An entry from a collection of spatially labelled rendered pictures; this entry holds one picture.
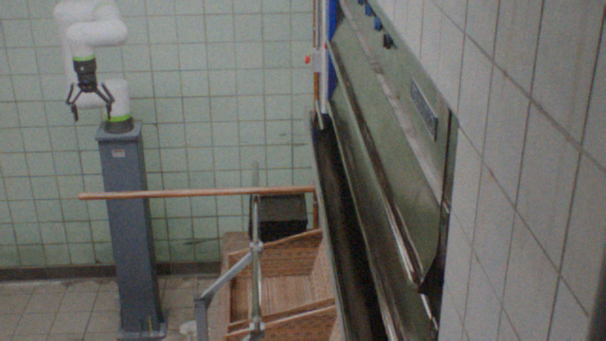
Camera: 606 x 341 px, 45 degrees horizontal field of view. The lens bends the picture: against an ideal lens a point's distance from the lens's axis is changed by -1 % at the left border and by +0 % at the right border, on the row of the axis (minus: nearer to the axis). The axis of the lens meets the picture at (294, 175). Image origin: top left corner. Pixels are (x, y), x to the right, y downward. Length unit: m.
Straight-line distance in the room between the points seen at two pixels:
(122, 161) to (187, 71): 0.71
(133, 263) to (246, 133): 0.98
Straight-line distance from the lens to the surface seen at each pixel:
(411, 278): 1.48
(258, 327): 2.26
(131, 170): 3.69
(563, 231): 0.85
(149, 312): 4.12
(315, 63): 3.71
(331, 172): 2.63
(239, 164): 4.28
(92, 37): 3.00
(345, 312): 1.87
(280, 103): 4.14
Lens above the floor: 2.55
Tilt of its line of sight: 26 degrees down
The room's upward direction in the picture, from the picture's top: 1 degrees counter-clockwise
